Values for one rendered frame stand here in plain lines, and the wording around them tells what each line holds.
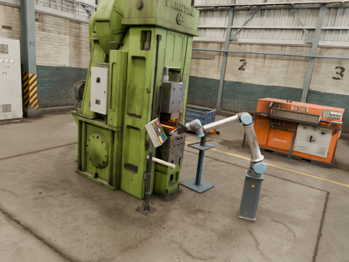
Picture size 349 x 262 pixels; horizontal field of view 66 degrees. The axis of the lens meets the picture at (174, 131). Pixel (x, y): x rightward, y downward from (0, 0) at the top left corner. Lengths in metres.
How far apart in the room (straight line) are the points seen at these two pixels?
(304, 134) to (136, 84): 4.35
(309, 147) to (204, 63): 6.65
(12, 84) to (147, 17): 5.24
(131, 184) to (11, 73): 5.08
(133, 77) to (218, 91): 8.22
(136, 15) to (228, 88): 8.31
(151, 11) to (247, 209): 2.74
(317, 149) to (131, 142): 4.42
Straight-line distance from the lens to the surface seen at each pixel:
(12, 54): 8.02
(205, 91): 11.95
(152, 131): 3.05
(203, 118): 7.42
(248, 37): 11.53
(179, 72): 3.93
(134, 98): 3.68
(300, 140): 6.79
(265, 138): 6.95
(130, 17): 3.69
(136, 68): 3.65
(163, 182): 3.88
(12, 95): 8.07
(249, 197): 3.65
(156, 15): 3.41
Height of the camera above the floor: 1.86
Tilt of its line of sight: 14 degrees down
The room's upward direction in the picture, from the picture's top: 6 degrees clockwise
